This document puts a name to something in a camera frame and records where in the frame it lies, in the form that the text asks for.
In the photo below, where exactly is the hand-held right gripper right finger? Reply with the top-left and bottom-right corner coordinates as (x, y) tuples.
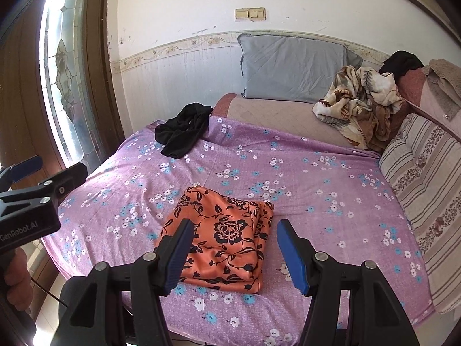
(275, 219), (420, 346)

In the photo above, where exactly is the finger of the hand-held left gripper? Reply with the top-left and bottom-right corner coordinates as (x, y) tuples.
(0, 155), (44, 192)
(36, 162), (89, 207)

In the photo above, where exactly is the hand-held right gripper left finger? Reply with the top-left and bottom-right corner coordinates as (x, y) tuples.
(59, 218), (195, 346)

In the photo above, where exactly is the orange floral garment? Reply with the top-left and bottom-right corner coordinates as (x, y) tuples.
(154, 185), (274, 294)

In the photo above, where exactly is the person's left hand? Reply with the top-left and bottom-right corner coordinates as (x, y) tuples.
(3, 248), (34, 309)

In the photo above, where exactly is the purple floral bedsheet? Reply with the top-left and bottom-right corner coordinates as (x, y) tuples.
(42, 115), (434, 346)

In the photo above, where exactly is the black cloth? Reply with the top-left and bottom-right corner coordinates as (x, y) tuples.
(155, 103), (214, 159)

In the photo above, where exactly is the brown mattress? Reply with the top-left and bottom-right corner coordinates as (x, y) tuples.
(211, 93), (382, 152)

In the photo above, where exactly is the striped floral cushion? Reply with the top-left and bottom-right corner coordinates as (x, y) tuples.
(379, 113), (461, 314)

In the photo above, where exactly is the crumpled floral blanket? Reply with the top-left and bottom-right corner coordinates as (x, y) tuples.
(313, 65), (404, 154)

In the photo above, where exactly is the grey pillow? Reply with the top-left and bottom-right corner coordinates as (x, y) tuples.
(239, 33), (364, 104)

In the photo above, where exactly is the dark cloth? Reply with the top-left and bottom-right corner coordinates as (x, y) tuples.
(379, 51), (425, 79)

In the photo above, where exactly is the beige towel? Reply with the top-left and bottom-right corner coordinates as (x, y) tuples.
(423, 59), (461, 130)

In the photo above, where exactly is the black cable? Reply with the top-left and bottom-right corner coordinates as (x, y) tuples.
(31, 277), (70, 310)

